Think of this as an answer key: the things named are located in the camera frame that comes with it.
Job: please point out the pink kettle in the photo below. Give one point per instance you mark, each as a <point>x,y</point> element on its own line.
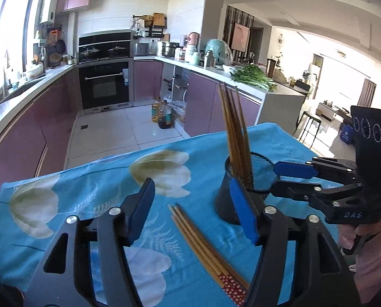
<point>193,38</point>

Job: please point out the cooking oil bottles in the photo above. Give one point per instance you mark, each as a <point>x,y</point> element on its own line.
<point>165,115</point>

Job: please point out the pink kitchen base cabinet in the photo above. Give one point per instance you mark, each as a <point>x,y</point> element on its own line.
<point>206,102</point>
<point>33,128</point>

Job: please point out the hanging black frying pan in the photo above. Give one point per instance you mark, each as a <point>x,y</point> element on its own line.
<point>61,47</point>

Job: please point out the pink wall picture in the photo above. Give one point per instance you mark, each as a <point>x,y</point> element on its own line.
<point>240,36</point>

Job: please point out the dark tumbler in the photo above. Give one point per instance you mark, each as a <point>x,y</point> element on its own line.
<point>270,67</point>

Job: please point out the steel sink faucet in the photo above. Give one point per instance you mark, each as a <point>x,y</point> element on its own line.
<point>7,70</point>

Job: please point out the white plastic bottle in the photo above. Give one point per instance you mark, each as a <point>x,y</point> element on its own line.
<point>190,54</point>

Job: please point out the silver box appliance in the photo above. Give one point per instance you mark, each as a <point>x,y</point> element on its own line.
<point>141,49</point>

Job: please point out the kitchen sink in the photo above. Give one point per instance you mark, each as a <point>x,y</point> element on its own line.
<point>24,84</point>

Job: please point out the mint green appliance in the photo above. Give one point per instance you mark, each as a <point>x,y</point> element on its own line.
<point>217,51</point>

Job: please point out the clear plastic bag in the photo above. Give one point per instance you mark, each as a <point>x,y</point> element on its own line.
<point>177,110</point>

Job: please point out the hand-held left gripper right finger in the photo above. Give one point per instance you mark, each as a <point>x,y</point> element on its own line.
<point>243,208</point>

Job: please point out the black integrated stove oven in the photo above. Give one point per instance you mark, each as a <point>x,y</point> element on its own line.
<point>105,83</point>

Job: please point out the green leafy vegetables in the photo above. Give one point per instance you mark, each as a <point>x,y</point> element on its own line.
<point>253,76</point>

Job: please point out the white kitchen countertop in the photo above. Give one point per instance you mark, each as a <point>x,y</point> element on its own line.
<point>288,89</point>

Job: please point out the blue floral tablecloth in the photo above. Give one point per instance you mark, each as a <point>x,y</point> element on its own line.
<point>203,166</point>

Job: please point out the yellow cooking oil bottle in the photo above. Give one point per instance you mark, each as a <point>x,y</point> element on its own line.
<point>156,110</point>

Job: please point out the white wall water heater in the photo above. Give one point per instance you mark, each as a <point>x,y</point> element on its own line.
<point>48,6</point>

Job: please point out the person's right forearm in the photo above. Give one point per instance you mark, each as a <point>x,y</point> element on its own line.
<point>376,262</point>

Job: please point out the wall clock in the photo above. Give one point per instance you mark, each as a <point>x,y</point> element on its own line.
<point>281,40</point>

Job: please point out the black mesh holder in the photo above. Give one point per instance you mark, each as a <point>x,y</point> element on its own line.
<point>223,198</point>

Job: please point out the kitchen window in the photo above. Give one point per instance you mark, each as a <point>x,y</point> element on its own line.
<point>11,22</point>

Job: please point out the person's right hand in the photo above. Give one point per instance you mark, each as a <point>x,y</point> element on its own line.
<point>345,238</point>

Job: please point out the black wall rack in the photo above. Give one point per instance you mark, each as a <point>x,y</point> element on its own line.
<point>158,33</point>

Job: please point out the white casserole pot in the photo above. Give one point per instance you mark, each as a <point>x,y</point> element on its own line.
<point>35,72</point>

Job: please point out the steel thermos bottle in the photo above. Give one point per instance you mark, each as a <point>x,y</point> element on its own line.
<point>209,59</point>

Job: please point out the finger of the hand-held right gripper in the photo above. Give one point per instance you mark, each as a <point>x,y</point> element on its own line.
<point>294,170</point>
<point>301,192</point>

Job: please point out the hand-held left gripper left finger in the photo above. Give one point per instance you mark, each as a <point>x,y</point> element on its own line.
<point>139,211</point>

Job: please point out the brown curtain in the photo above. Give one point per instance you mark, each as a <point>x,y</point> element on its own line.
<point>366,94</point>

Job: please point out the steel steamer pot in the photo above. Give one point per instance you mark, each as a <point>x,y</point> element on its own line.
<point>169,49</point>

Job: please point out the bar stool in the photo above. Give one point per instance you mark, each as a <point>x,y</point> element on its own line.
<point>312,116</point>

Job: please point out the blue bag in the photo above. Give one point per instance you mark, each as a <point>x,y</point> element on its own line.
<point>349,134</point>

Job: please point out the wooden cutting board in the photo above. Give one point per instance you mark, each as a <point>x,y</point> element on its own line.
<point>158,19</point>

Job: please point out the black pot glass lid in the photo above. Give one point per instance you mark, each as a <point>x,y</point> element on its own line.
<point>89,52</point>
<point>117,51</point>

